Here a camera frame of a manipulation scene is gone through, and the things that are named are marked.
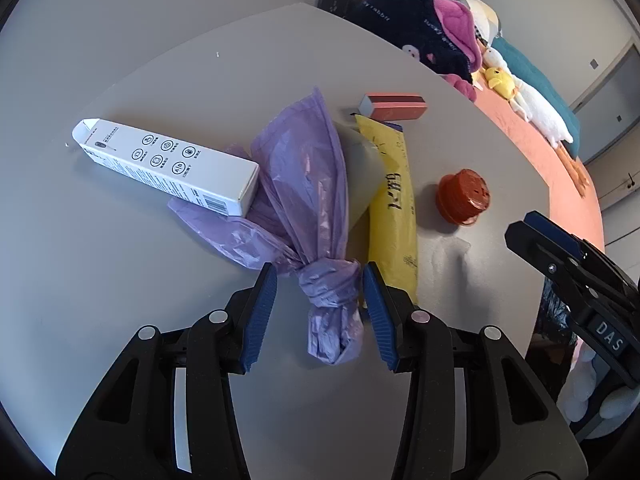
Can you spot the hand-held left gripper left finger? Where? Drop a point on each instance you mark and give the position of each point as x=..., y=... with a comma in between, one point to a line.
x=260, y=310

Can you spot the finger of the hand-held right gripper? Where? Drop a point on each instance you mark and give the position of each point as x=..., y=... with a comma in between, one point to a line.
x=540, y=250
x=550, y=225

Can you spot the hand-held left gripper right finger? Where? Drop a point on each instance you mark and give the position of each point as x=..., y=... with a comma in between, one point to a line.
x=380, y=315

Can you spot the black trash bag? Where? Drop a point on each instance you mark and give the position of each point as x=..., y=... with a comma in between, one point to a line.
x=550, y=320

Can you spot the purple plastic bag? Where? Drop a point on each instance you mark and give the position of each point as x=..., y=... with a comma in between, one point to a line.
x=300, y=175

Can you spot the person's right hand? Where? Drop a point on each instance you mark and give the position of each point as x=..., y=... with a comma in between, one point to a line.
x=580, y=390

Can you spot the bed with orange sheet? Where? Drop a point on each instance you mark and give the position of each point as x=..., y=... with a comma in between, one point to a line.
x=540, y=160

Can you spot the red bottle cap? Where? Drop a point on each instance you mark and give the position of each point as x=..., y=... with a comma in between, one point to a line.
x=462, y=197

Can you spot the yellow snack packet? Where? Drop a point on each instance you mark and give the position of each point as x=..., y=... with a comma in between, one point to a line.
x=395, y=210

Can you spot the white goose plush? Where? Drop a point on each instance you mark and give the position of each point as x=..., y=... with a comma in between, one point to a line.
x=540, y=110

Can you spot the grey door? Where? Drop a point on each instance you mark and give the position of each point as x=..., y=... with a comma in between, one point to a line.
x=615, y=90

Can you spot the teal cushion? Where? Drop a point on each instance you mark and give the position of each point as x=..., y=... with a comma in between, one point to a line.
x=535, y=75

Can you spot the yellow duck plush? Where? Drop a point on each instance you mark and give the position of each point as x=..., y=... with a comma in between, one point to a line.
x=500, y=81

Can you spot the white paper box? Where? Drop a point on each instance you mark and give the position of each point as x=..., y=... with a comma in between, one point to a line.
x=165, y=165

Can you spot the pink sanding block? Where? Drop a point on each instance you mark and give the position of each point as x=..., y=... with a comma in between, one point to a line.
x=400, y=107

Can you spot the checkered patchwork pillow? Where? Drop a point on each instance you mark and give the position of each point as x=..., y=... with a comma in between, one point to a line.
x=482, y=15

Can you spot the pink fleece blanket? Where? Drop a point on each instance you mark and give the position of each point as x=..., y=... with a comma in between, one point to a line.
x=455, y=20

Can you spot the navy printed fleece blanket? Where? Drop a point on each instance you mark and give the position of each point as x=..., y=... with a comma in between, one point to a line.
x=400, y=15

